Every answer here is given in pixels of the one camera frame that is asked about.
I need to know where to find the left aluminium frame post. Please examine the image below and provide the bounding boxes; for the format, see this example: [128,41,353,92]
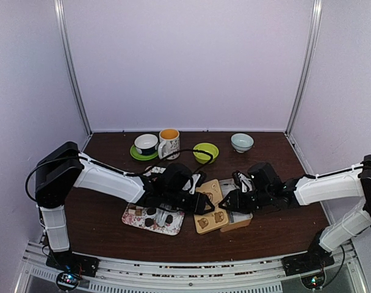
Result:
[54,0,93,136]

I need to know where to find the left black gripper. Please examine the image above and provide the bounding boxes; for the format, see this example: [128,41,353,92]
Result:
[164,189,215,215]

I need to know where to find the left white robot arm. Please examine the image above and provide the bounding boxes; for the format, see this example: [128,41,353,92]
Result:
[34,142,215,271]

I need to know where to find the right aluminium frame post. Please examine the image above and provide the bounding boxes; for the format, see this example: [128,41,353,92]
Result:
[285,0,323,137]

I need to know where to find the metal tongs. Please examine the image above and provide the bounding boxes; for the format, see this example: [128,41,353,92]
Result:
[156,204,172,227]

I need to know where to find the green saucer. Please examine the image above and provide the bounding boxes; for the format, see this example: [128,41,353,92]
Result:
[130,145,158,161]

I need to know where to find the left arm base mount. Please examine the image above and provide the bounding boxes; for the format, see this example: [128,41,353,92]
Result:
[46,250,99,277]

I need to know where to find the white mug orange inside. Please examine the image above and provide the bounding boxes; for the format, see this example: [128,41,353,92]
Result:
[157,129,180,160]

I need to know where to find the floral rectangular tray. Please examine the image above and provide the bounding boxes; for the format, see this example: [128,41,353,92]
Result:
[121,203,185,236]

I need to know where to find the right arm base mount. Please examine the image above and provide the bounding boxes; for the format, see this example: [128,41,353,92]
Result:
[281,250,334,276]

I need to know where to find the white cup with dark band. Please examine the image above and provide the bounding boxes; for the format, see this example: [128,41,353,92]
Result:
[134,134,159,156]

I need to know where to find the front aluminium rail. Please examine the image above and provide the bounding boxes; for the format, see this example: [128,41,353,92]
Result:
[12,242,370,292]

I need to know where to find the aluminium frame post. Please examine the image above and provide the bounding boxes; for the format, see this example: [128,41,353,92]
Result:
[54,0,93,136]
[285,0,323,137]

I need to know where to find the light blue bowl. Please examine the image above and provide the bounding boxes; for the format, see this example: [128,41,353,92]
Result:
[231,133,254,153]

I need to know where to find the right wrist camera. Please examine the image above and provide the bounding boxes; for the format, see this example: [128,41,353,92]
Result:
[232,171,253,193]

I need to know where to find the green bowl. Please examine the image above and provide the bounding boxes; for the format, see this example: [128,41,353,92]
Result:
[193,142,219,164]

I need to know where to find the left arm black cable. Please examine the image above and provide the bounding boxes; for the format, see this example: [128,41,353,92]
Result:
[25,148,214,208]

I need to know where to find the bear print tin lid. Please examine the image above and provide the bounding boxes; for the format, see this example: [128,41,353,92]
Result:
[193,179,229,235]

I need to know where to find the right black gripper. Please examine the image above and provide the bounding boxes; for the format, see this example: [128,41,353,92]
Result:
[218,189,272,215]

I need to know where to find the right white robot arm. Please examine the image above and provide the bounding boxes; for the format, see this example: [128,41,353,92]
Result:
[218,154,371,270]

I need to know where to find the tan chocolate tin box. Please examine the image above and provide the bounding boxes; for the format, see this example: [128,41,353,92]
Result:
[219,179,253,233]

